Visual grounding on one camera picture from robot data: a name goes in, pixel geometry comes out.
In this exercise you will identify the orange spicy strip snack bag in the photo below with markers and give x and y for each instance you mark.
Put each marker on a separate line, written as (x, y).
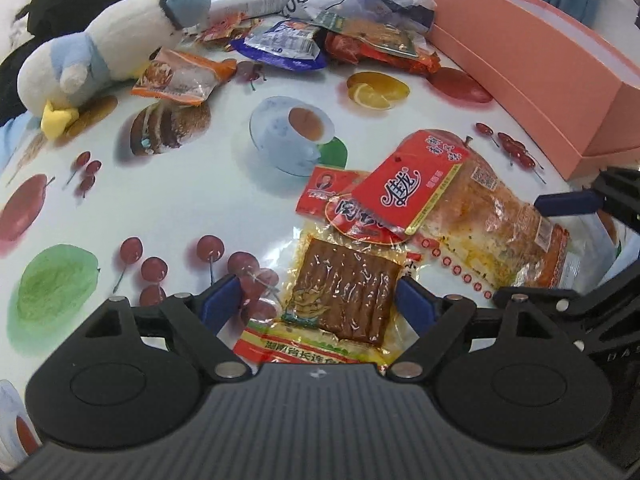
(435, 186)

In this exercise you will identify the red brown snack packet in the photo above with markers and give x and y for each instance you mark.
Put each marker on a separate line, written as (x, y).
(352, 40)

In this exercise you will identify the pink cardboard box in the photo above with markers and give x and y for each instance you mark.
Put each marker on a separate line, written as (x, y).
(574, 94)

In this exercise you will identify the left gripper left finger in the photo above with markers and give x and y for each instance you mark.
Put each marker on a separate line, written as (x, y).
(176, 339)

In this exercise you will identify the fruit print tablecloth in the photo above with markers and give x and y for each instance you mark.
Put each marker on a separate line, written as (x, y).
(154, 199)

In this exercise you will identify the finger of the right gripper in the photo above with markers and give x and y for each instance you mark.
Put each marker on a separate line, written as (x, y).
(537, 295)
(569, 204)

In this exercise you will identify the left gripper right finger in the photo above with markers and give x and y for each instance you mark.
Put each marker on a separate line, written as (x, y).
(460, 341)

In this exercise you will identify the orange clear snack packet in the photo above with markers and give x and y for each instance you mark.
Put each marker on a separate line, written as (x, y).
(183, 77)

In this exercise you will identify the penguin plush toy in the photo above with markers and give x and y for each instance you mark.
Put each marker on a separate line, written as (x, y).
(64, 73)

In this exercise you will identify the blue white snack packet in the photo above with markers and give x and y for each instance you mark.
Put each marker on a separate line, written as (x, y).
(288, 44)

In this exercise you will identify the small red snack packet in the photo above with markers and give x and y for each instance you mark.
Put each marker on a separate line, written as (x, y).
(324, 183)

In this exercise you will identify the brown tofu snack packet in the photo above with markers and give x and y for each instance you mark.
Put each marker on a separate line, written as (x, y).
(335, 303)

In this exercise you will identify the small red orange packet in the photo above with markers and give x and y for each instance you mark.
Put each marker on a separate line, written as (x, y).
(222, 33)

